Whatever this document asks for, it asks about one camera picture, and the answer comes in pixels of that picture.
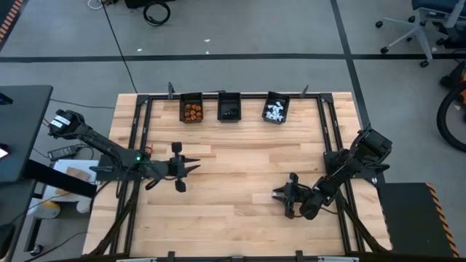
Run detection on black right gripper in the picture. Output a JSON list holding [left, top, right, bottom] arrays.
[[271, 172, 311, 220]]

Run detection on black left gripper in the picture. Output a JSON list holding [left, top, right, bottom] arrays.
[[167, 141, 202, 194]]

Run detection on black plastic mesh basket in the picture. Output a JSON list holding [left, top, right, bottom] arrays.
[[178, 92, 205, 124], [261, 90, 291, 125], [217, 92, 242, 123]]

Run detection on black power adapter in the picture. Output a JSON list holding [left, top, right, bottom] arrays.
[[47, 144, 83, 162]]

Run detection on black hazard-striped floor mat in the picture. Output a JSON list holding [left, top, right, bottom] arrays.
[[374, 181, 460, 258], [0, 0, 25, 50]]

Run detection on white yellow plastic object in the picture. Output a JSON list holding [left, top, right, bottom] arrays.
[[27, 198, 62, 220]]

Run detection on black desk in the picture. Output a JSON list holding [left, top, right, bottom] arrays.
[[0, 84, 54, 183]]

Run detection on black orange shop vacuum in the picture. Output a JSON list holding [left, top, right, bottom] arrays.
[[439, 60, 466, 95]]

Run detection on grey office chair blue seat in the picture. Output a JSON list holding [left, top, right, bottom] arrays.
[[374, 0, 466, 68]]

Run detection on black aluminium table frame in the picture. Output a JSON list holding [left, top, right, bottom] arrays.
[[89, 91, 390, 262]]

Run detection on black floor cable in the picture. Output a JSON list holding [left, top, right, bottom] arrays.
[[101, 2, 138, 94]]

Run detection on coiled black cable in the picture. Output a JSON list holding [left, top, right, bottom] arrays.
[[142, 1, 172, 27]]

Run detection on black vacuum hose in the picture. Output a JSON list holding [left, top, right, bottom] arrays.
[[435, 89, 466, 154]]

